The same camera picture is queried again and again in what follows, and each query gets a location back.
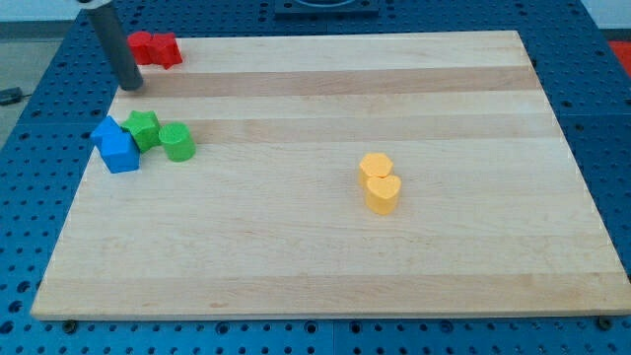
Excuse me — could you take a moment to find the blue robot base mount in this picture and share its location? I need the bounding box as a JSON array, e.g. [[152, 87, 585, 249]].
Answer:
[[274, 0, 381, 19]]

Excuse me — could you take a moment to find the yellow heart block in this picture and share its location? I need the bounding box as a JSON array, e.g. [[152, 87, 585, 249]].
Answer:
[[365, 176, 402, 215]]

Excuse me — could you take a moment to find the green cylinder block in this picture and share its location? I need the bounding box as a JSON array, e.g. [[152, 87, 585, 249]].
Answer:
[[158, 122, 196, 162]]

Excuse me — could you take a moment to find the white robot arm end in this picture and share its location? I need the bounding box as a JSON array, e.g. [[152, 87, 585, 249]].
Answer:
[[75, 0, 112, 10]]

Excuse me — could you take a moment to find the yellow hexagon block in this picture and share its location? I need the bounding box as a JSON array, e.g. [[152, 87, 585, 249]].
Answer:
[[358, 153, 393, 188]]

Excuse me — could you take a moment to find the red cylinder block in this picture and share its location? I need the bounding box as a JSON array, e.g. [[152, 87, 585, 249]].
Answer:
[[127, 31, 152, 65]]

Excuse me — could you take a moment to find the black device on floor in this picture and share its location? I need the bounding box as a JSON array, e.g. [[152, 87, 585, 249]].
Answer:
[[0, 87, 24, 107]]

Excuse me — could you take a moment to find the blue triangle block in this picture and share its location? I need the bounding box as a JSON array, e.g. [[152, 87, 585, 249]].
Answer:
[[90, 115, 122, 149]]

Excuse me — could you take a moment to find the blue cube block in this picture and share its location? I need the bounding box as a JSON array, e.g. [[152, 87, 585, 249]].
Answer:
[[100, 132, 140, 174]]

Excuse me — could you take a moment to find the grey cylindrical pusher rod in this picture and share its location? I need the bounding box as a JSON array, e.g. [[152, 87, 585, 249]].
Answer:
[[84, 1, 144, 91]]

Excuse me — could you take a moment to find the green star block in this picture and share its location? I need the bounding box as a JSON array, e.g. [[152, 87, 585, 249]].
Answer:
[[120, 110, 161, 153]]

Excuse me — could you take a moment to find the red star block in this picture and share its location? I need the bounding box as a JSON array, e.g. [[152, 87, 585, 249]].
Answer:
[[147, 33, 182, 69]]

